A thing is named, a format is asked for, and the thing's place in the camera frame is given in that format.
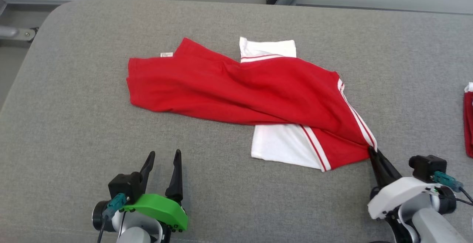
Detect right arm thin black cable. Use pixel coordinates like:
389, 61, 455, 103
456, 188, 473, 206

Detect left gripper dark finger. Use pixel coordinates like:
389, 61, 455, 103
165, 149, 184, 204
139, 151, 156, 196

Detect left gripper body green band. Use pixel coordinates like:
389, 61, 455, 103
120, 193, 189, 233

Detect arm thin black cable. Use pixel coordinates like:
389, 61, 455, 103
456, 188, 473, 206
97, 217, 108, 243

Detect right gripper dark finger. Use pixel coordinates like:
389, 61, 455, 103
368, 146, 403, 190

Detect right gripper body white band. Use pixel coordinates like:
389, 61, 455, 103
368, 177, 440, 220

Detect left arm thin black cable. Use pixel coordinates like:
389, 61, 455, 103
97, 217, 108, 243

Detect grey fabric sofa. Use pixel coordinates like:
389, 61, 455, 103
0, 0, 473, 243

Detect red shorts with white stripe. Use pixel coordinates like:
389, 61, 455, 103
463, 82, 473, 158

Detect red jersey with white sleeves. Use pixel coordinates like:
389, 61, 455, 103
126, 37, 378, 172

